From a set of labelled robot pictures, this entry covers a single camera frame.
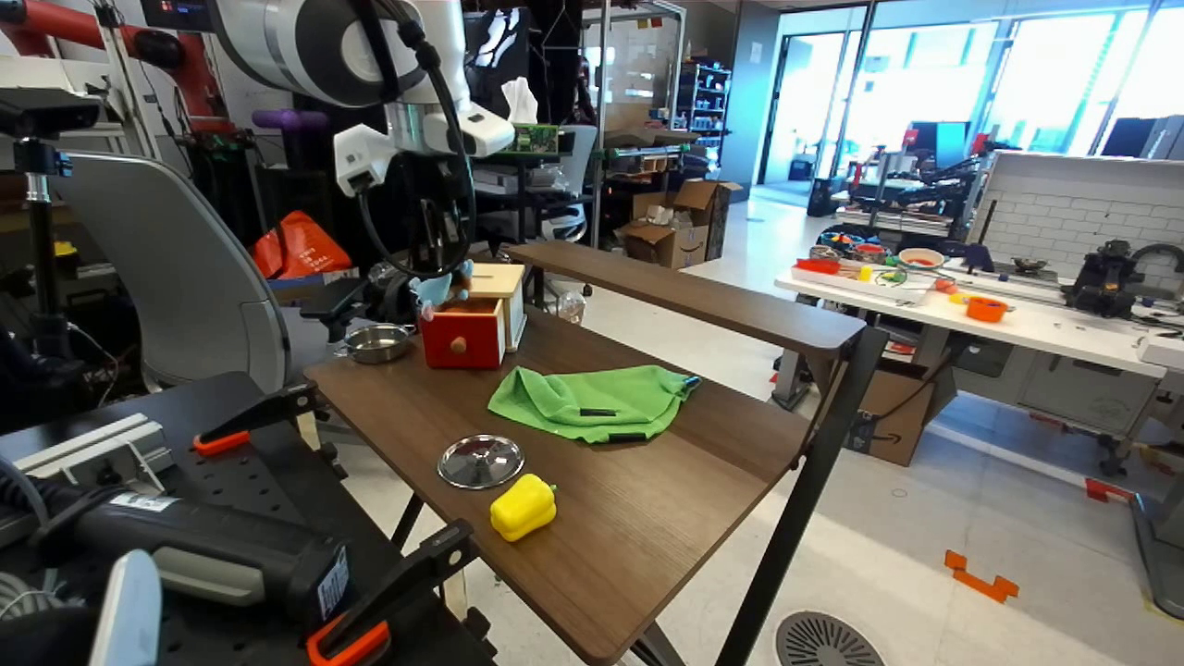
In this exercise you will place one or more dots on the yellow toy block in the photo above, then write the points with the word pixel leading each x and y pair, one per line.
pixel 524 509

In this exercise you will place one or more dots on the glass lid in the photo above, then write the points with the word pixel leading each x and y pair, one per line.
pixel 479 463

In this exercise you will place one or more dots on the orange bag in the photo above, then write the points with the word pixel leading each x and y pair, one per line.
pixel 296 248

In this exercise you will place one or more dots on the orange black clamp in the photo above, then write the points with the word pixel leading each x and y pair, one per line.
pixel 265 414
pixel 368 627

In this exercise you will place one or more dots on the grey office chair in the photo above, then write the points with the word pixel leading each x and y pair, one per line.
pixel 200 306

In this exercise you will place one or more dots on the steel bowl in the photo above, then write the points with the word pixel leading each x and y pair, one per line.
pixel 380 346

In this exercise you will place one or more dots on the aluminium extrusion rail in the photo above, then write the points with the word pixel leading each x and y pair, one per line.
pixel 117 446

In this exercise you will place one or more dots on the blue fluffy toy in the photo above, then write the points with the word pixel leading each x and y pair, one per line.
pixel 432 294

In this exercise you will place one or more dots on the wooden upper shelf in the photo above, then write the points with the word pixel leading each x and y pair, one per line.
pixel 761 316

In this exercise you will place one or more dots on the cardboard box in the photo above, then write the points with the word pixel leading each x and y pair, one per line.
pixel 680 227

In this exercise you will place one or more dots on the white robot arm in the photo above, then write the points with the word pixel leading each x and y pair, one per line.
pixel 406 57

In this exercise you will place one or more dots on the red wooden chest drawer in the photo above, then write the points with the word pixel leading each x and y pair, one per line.
pixel 482 327

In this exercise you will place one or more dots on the white workbench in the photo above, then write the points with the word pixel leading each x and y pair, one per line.
pixel 1031 352

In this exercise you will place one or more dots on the green cloth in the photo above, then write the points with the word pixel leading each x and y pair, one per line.
pixel 598 405

